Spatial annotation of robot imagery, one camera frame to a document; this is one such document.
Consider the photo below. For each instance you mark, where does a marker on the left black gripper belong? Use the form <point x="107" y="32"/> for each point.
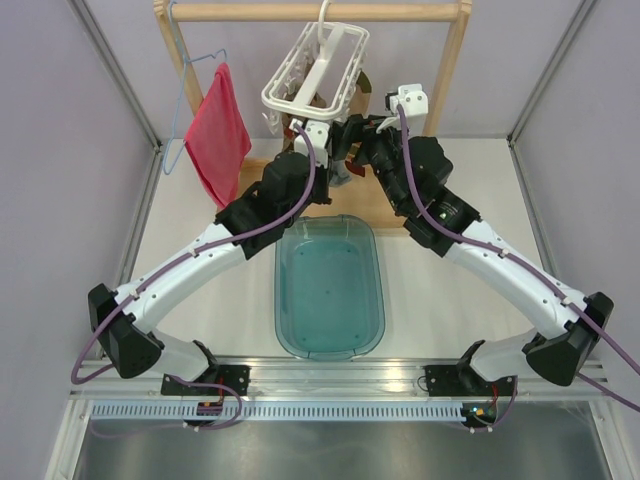
<point x="324" y="174"/>

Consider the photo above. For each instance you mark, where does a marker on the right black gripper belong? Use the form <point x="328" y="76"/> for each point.
<point x="356" y="129"/>

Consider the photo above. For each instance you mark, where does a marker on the grey ankle sock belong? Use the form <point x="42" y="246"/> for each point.
<point x="340" y="175"/>

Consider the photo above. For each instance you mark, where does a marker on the white clip sock hanger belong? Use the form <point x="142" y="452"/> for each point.
<point x="323" y="47"/>

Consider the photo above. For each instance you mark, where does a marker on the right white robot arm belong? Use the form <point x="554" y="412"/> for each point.
<point x="567" y="324"/>

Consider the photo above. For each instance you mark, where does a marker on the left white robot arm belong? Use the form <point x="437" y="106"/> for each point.
<point x="125" y="320"/>

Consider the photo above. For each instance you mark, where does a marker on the wooden clothes rack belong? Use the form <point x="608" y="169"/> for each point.
<point x="455" y="14"/>

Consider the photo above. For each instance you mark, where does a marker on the cream striped sock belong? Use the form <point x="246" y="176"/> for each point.
<point x="359" y="103"/>

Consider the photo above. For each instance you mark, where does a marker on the argyle patterned sock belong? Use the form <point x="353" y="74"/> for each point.
<point x="289" y="135"/>

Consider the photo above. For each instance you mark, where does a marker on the red mesh cloth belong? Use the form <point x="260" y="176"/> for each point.
<point x="217" y="141"/>

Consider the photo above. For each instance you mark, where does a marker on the blue translucent plastic bin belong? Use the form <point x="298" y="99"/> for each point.
<point x="328" y="296"/>

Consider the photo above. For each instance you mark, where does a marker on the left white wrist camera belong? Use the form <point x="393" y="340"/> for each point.
<point x="312" y="136"/>

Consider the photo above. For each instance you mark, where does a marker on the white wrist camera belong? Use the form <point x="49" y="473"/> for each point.
<point x="312" y="136"/>
<point x="414" y="102"/>

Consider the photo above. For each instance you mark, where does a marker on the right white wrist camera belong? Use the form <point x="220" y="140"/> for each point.
<point x="414" y="102"/>

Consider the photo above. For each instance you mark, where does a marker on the blue wire hanger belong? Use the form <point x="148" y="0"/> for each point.
<point x="183" y="62"/>

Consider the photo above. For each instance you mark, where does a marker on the aluminium mounting rail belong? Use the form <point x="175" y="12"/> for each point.
<point x="287" y="378"/>

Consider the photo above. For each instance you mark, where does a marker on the left aluminium frame post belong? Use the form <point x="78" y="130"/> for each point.
<point x="100" y="43"/>

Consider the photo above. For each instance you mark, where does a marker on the aluminium frame post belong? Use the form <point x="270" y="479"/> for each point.
<point x="569" y="36"/>
<point x="100" y="43"/>

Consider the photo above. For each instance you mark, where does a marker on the right aluminium frame post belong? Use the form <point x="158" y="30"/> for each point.
<point x="569" y="36"/>

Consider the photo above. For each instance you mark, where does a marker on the slotted cable duct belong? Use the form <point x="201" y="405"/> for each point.
<point x="279" y="410"/>

